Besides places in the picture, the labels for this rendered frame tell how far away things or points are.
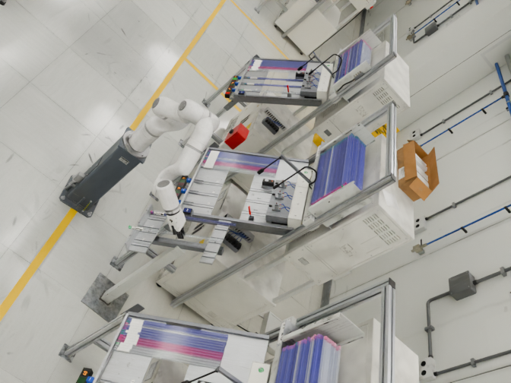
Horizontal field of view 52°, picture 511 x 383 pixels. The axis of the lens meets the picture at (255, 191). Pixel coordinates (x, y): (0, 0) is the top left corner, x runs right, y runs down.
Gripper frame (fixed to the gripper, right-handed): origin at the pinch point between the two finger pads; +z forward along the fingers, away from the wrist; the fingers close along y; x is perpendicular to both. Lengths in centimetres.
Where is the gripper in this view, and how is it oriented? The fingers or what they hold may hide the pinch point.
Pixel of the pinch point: (181, 234)
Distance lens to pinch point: 272.1
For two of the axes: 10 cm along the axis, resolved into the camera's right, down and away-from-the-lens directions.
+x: -9.5, 0.1, 3.1
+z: 1.9, 8.1, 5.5
